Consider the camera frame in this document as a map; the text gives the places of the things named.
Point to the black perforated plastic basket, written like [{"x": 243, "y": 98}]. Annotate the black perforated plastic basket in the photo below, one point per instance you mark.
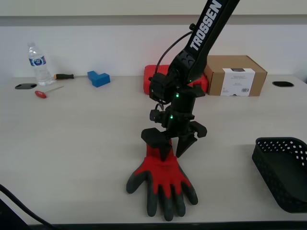
[{"x": 283, "y": 175}]

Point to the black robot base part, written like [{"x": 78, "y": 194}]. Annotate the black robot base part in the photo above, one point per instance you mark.
[{"x": 9, "y": 218}]

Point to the blue L-shaped block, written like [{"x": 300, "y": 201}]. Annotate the blue L-shaped block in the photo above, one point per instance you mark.
[{"x": 98, "y": 79}]

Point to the clear plastic water bottle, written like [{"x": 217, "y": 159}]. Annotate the clear plastic water bottle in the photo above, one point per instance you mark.
[{"x": 39, "y": 67}]

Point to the red and grey work glove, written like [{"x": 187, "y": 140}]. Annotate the red and grey work glove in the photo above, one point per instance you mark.
[{"x": 165, "y": 175}]

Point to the red plastic tool case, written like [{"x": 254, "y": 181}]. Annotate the red plastic tool case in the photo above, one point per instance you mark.
[{"x": 151, "y": 70}]

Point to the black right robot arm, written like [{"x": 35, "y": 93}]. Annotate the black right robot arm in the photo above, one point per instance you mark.
[{"x": 204, "y": 40}]

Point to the black oval table grommet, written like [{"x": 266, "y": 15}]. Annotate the black oval table grommet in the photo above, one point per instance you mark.
[
  {"x": 26, "y": 86},
  {"x": 283, "y": 84}
]

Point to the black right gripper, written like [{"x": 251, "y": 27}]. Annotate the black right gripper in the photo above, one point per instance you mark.
[{"x": 178, "y": 123}]

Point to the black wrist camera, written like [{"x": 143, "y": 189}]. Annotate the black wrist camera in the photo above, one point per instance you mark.
[{"x": 157, "y": 116}]

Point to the cardboard box with white label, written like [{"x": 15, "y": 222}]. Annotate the cardboard box with white label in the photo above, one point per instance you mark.
[{"x": 230, "y": 64}]

